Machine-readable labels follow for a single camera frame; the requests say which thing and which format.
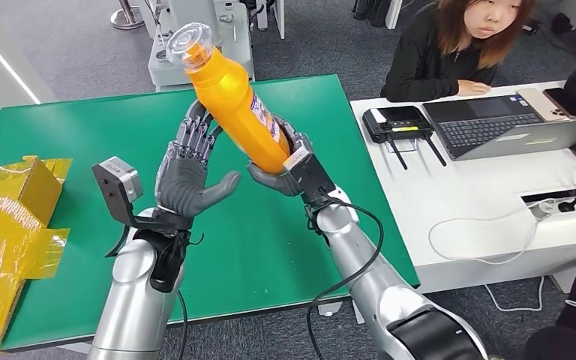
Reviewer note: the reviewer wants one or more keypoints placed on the yellow taped cardboard box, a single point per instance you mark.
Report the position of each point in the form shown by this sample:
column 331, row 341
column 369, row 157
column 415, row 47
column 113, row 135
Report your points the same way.
column 0, row 223

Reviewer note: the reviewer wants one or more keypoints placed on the white machine base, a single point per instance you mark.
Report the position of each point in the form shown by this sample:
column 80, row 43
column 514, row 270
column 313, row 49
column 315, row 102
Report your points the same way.
column 233, row 35

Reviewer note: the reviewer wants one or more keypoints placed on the beige smartphone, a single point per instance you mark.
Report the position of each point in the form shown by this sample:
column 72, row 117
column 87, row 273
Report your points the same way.
column 534, row 102

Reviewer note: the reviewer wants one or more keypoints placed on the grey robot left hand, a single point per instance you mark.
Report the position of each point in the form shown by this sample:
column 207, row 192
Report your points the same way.
column 183, row 179

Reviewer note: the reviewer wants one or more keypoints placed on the orange plastic bottle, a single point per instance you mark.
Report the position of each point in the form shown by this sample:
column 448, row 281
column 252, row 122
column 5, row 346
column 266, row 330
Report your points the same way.
column 228, row 99

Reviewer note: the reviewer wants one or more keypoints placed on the chrome stanchion base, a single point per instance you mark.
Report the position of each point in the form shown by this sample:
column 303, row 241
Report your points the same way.
column 125, row 20

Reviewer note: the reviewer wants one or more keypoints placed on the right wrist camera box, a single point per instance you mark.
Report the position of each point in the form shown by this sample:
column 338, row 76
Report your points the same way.
column 310, row 176

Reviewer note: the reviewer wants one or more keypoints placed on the white furniture leg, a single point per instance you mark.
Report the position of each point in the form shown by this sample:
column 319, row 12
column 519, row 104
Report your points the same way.
column 278, row 17

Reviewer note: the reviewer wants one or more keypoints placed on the black remote controller with antennas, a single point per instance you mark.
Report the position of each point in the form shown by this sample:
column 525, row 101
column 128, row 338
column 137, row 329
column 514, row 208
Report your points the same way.
column 397, row 124

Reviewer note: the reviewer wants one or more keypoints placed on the dark smartphone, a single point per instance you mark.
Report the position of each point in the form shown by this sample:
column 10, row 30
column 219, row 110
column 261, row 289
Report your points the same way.
column 556, row 99

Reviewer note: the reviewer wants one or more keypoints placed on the grey open laptop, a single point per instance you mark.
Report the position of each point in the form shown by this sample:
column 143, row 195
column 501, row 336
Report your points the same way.
column 486, row 126

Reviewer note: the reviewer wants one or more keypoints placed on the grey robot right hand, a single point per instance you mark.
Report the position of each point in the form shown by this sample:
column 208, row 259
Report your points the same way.
column 275, row 183

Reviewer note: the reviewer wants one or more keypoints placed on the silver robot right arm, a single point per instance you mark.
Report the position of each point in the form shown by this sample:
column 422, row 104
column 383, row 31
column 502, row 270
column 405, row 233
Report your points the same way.
column 367, row 278

